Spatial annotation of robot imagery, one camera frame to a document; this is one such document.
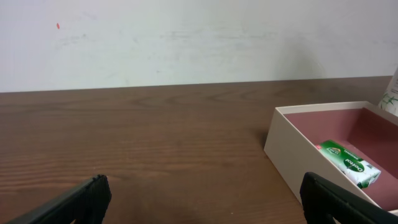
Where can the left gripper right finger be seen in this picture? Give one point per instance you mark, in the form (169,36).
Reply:
(327,203)

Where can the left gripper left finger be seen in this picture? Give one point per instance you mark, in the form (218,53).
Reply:
(86,203)

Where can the green soap bar packet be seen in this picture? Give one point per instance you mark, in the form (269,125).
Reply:
(359,171)

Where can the white cardboard box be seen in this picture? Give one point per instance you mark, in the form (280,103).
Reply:
(296,130)

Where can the white floral lotion tube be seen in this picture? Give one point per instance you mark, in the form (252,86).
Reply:
(390,97)

